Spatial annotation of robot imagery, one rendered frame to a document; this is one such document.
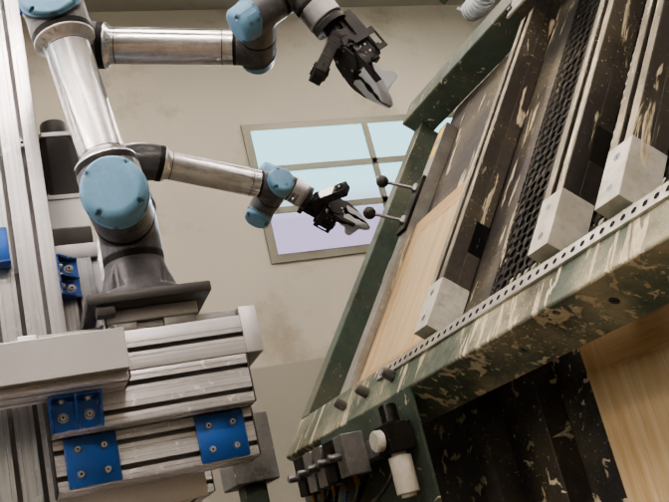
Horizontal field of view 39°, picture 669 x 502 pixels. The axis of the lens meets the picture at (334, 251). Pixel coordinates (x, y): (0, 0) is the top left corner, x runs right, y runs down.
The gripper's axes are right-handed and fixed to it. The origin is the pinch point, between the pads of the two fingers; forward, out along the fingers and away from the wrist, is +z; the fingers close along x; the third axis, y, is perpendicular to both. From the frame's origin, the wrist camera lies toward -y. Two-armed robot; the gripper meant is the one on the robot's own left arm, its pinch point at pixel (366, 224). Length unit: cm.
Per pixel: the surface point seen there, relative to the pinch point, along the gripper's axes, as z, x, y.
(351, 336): 10.7, 23.8, 20.0
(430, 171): 8.6, -12.6, -18.8
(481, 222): 9, 46, -50
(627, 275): 10, 108, -95
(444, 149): 10.3, -21.8, -22.2
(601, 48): 5, 44, -98
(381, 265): 11.5, -0.7, 11.1
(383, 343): 10.5, 47.8, -5.3
